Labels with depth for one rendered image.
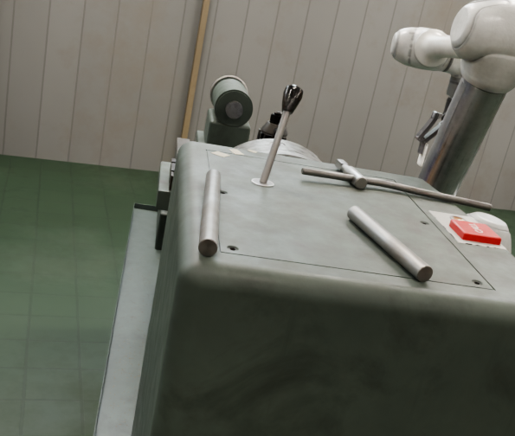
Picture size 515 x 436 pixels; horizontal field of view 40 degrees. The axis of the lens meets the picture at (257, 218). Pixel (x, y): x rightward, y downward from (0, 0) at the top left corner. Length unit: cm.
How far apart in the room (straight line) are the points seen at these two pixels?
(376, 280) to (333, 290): 6
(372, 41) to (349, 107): 52
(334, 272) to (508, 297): 22
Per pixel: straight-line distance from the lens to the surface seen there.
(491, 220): 195
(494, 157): 632
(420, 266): 88
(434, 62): 207
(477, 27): 154
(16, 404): 269
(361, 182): 121
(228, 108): 252
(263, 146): 146
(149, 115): 523
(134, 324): 211
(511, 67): 158
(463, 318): 88
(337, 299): 82
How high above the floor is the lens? 157
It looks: 19 degrees down
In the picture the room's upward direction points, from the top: 12 degrees clockwise
